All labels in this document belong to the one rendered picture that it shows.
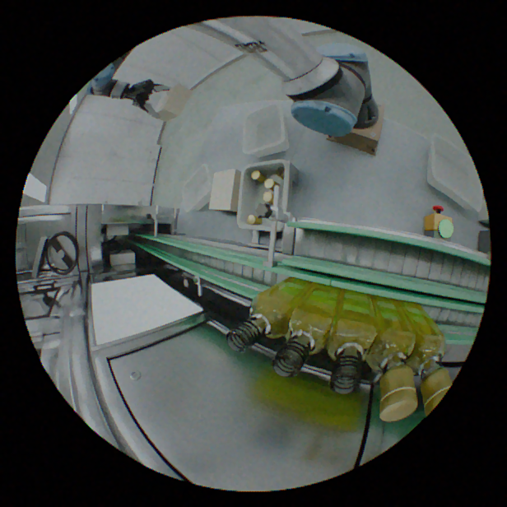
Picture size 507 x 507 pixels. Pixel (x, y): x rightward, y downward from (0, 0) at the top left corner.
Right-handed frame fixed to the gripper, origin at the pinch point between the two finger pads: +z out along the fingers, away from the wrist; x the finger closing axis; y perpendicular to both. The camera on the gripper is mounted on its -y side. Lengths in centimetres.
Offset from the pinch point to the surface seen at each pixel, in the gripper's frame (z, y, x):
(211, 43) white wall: 40, 209, -243
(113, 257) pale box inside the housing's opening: -5, 27, 85
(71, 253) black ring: -33, 17, 75
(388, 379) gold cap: -2, -81, 35
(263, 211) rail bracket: 10, -55, 29
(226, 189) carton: 28.0, -24.8, 28.9
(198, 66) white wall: 67, 270, -220
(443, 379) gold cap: -2, -87, 32
